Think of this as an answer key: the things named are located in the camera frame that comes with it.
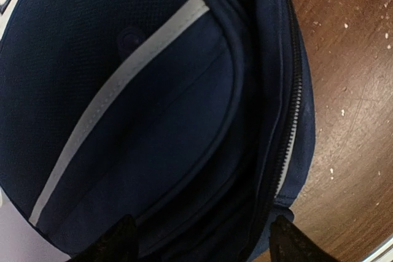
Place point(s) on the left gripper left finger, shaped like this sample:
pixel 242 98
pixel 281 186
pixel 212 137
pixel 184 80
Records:
pixel 117 244

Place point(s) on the navy blue backpack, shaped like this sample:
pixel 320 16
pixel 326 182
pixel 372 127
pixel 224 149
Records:
pixel 192 119

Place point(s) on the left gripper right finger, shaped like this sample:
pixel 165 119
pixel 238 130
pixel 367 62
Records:
pixel 287 243

